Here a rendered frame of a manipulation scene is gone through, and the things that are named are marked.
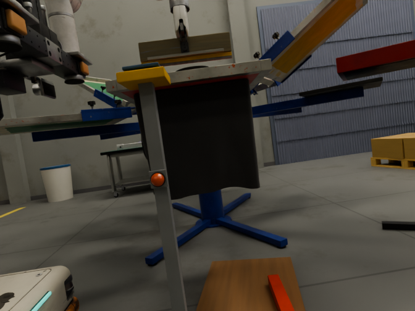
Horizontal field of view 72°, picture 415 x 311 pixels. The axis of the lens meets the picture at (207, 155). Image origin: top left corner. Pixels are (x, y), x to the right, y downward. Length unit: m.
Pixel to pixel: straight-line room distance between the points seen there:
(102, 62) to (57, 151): 1.88
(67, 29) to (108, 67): 4.58
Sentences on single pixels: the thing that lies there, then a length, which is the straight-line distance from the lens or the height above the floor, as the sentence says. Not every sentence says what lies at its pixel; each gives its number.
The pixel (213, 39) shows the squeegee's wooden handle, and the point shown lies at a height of 1.12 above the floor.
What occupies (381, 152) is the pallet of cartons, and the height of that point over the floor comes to 0.20.
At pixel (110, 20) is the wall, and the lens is 6.13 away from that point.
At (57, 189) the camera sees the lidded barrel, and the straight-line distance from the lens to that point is 5.45.
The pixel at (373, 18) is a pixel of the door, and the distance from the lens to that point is 7.00.
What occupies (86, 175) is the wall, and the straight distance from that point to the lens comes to 5.91.
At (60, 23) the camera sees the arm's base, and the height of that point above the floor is 1.26.
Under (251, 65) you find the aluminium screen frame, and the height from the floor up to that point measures 0.97.
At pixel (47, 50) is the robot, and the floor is 1.08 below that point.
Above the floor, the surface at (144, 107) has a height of 0.86.
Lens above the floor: 0.75
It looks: 4 degrees down
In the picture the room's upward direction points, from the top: 8 degrees counter-clockwise
